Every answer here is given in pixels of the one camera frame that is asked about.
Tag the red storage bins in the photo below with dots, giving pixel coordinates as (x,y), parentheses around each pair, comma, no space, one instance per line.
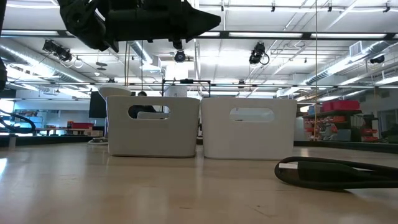
(342,105)

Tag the black ceiling camera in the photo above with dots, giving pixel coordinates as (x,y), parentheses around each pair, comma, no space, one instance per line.
(377,59)
(57,51)

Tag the dark storage shelf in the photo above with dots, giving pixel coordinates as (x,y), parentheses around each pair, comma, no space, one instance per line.
(335,112)

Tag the white plastic bin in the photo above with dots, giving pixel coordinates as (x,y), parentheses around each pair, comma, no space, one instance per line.
(248,140)

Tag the red box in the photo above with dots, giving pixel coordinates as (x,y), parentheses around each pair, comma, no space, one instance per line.
(81,125)

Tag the black monitor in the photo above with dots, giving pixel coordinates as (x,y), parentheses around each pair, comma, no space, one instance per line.
(97,105)

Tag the black overhead camera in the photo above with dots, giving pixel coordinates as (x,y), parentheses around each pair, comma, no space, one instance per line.
(179,56)

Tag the black overhead light beam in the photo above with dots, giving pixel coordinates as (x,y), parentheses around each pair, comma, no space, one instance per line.
(224,34)

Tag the black background rig frame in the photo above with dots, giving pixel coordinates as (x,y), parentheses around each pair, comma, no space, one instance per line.
(186,81)

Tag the grey plastic bin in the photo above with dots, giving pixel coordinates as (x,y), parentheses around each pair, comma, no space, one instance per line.
(155,137)

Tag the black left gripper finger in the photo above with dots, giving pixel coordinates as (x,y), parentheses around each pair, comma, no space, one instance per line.
(200,22)

